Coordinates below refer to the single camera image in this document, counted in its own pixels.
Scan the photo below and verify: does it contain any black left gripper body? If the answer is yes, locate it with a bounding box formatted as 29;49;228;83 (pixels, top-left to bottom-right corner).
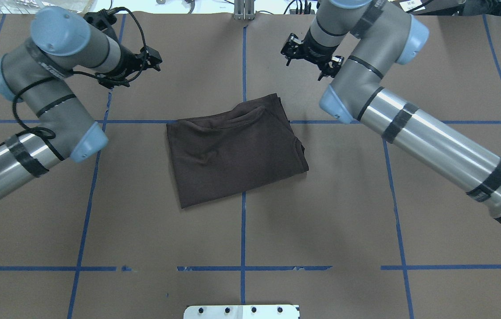
83;11;151;88

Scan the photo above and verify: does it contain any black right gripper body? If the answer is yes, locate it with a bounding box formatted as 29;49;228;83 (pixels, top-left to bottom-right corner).
281;33;344;74

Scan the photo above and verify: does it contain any dark brown t-shirt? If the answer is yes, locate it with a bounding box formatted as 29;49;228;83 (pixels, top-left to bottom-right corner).
167;93;309;208

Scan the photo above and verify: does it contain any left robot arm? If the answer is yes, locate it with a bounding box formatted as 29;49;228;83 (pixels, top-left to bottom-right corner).
0;6;163;200

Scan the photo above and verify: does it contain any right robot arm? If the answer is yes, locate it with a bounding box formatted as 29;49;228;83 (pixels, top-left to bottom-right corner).
281;0;501;224

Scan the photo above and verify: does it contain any aluminium frame post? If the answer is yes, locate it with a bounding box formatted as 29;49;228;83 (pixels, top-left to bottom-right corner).
231;0;256;21

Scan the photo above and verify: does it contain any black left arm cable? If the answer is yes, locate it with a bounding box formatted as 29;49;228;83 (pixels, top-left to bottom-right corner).
11;7;151;162

